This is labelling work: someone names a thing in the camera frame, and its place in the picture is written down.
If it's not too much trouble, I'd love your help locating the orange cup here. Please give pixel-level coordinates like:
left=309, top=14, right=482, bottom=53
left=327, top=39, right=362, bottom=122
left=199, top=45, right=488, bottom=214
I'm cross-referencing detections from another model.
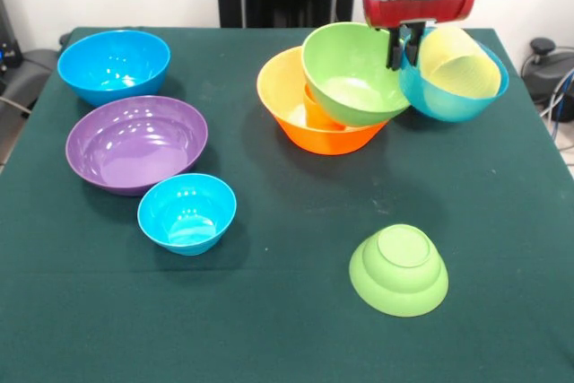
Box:
left=303, top=82, right=347, bottom=132

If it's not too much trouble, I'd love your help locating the large green bowl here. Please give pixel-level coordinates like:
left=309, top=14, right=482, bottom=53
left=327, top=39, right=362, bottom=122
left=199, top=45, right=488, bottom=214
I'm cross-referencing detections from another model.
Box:
left=301, top=22, right=412, bottom=127

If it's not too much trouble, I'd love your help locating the purple bowl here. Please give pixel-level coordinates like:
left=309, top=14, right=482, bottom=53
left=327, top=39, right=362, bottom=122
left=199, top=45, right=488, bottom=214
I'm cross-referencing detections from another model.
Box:
left=65, top=95, right=209, bottom=197

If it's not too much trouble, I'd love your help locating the small light blue bowl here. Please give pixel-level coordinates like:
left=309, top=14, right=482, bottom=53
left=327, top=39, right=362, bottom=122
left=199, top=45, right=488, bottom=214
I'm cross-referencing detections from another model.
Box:
left=136, top=172, right=238, bottom=257

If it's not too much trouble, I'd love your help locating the black electronic device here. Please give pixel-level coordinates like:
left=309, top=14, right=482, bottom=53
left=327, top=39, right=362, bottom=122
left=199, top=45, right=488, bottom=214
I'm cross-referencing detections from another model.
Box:
left=0, top=0, right=24, bottom=71

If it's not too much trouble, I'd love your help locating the small green bowl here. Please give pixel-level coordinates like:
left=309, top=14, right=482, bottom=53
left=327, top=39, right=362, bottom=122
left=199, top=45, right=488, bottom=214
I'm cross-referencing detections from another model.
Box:
left=349, top=223, right=449, bottom=318

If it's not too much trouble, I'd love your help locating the yellow cup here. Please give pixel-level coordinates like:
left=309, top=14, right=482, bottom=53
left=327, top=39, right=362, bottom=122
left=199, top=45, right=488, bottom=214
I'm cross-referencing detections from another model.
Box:
left=419, top=26, right=502, bottom=100

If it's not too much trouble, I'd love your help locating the large orange bowl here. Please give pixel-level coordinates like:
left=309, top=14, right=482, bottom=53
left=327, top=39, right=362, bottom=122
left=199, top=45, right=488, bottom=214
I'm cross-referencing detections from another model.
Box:
left=256, top=45, right=391, bottom=156

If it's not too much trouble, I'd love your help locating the dark green tablecloth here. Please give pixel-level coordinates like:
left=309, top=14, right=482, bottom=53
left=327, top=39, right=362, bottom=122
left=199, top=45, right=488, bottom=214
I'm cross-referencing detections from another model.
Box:
left=0, top=26, right=574, bottom=383

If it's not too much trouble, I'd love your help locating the dark grey seat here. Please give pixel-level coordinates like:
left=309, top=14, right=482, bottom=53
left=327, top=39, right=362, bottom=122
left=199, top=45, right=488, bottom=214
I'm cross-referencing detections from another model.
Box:
left=0, top=48, right=62, bottom=133

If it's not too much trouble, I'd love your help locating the translucent blue ridged bowl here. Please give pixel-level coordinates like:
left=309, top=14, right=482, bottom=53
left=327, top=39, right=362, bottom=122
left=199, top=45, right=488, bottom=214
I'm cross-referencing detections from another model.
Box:
left=398, top=28, right=510, bottom=123

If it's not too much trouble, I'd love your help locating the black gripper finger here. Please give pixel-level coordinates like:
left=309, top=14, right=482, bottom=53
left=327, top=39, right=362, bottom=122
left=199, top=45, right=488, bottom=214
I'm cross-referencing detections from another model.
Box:
left=405, top=22, right=427, bottom=65
left=386, top=26, right=404, bottom=72

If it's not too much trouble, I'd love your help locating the large blue bowl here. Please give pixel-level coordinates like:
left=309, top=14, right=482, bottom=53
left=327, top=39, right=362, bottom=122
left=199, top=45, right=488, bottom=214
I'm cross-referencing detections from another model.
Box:
left=57, top=29, right=172, bottom=108

